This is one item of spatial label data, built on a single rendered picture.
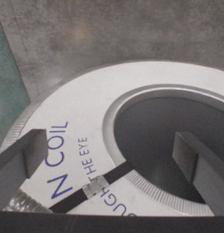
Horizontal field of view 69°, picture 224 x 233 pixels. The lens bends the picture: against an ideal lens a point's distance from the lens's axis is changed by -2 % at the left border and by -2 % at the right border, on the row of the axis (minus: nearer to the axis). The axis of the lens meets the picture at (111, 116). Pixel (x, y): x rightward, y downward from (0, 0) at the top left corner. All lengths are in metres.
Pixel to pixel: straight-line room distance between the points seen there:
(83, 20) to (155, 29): 0.47
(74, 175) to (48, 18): 1.11
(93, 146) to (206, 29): 1.05
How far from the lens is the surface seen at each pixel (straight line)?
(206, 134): 0.92
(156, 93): 0.79
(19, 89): 1.76
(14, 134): 0.62
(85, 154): 0.49
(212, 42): 1.34
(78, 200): 0.42
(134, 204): 0.42
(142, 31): 1.23
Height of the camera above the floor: 1.20
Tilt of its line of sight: 49 degrees down
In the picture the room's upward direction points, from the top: 168 degrees counter-clockwise
